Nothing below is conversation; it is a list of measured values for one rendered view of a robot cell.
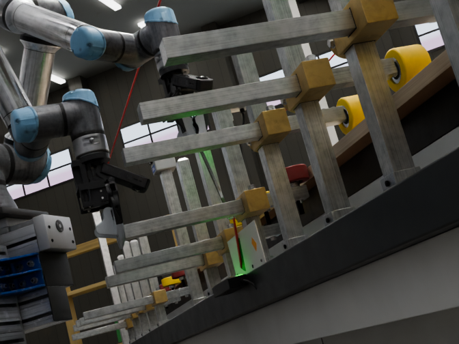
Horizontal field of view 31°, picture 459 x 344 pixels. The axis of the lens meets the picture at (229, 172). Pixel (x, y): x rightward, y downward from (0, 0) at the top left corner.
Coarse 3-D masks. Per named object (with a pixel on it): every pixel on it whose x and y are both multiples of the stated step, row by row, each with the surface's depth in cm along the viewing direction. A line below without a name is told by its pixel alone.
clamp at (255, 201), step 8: (248, 192) 182; (256, 192) 182; (264, 192) 182; (248, 200) 181; (256, 200) 182; (264, 200) 182; (248, 208) 181; (256, 208) 181; (264, 208) 181; (240, 216) 188; (248, 216) 186
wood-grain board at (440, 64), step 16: (432, 64) 131; (448, 64) 127; (416, 80) 137; (432, 80) 132; (448, 80) 135; (400, 96) 143; (416, 96) 140; (400, 112) 148; (336, 144) 173; (352, 144) 165; (368, 144) 169; (272, 208) 220; (176, 288) 375
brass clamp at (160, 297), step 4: (152, 292) 323; (156, 292) 322; (160, 292) 322; (164, 292) 322; (156, 296) 321; (160, 296) 321; (164, 296) 322; (156, 300) 321; (160, 300) 321; (164, 300) 321; (152, 304) 328; (156, 304) 325
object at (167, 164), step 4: (156, 160) 264; (160, 160) 264; (164, 160) 265; (168, 160) 265; (172, 160) 265; (152, 164) 267; (156, 164) 264; (160, 164) 264; (164, 164) 264; (168, 164) 265; (172, 164) 265; (156, 168) 263; (160, 168) 264; (164, 168) 264; (168, 168) 265; (172, 168) 266; (152, 172) 270; (156, 172) 266; (160, 172) 267
